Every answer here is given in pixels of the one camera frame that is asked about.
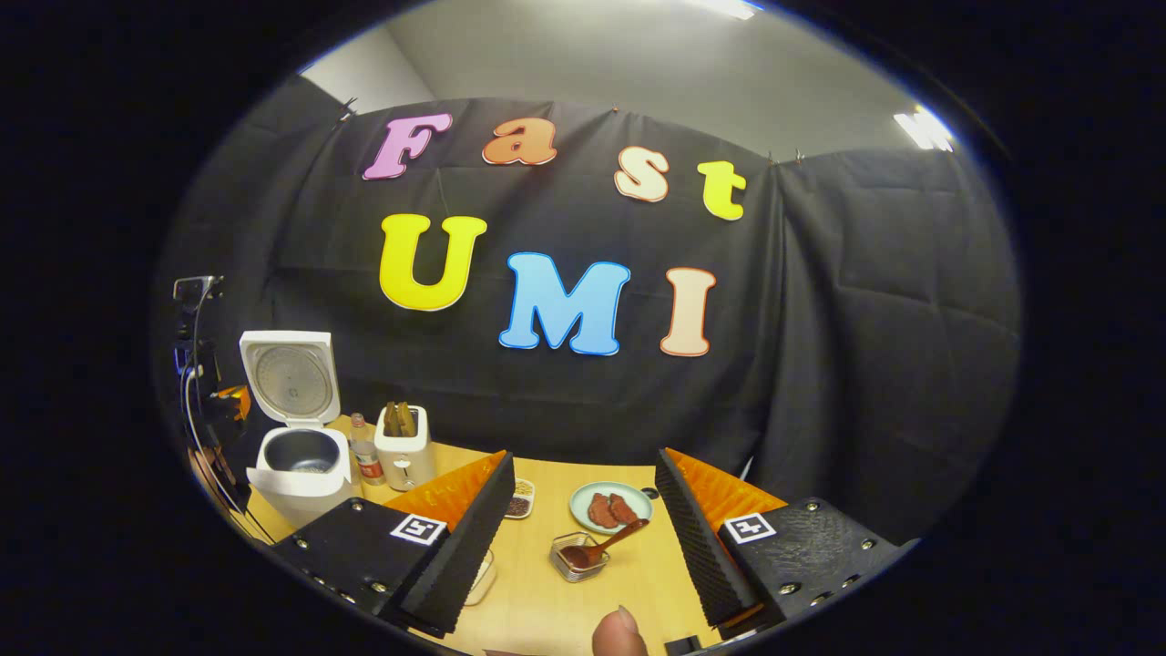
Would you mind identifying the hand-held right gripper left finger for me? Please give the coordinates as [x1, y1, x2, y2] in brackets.
[273, 451, 517, 639]

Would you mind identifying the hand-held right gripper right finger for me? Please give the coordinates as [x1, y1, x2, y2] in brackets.
[654, 446, 916, 641]

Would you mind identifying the clear container of rice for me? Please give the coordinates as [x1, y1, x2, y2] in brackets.
[463, 547, 498, 607]

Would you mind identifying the wooden spoon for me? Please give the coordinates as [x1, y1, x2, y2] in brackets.
[558, 518, 650, 570]

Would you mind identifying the white rice cooker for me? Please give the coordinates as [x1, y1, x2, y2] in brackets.
[239, 330, 354, 529]

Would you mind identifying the wire chopstick holder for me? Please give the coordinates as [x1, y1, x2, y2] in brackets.
[549, 532, 611, 584]

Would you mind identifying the white toaster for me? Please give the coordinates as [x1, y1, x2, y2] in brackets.
[374, 404, 437, 493]

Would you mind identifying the pale green plate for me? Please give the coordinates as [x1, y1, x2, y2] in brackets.
[569, 481, 654, 535]

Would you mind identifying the clear bottle with red label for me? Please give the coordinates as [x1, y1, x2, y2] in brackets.
[350, 413, 387, 487]

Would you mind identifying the black backdrop cloth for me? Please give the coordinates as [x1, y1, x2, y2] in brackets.
[155, 77, 1021, 548]

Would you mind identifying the ceiling light panel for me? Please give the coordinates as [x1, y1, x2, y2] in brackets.
[683, 0, 762, 20]
[893, 105, 956, 152]

